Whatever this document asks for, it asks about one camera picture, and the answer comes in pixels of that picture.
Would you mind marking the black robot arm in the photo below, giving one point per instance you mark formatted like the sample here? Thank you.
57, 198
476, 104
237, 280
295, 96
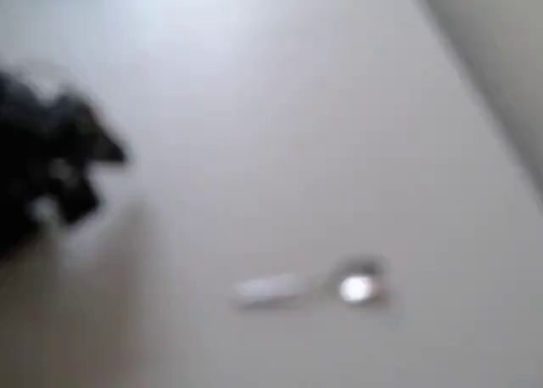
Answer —
19, 159

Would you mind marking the silver metal spoon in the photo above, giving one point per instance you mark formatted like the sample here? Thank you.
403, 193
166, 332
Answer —
352, 286

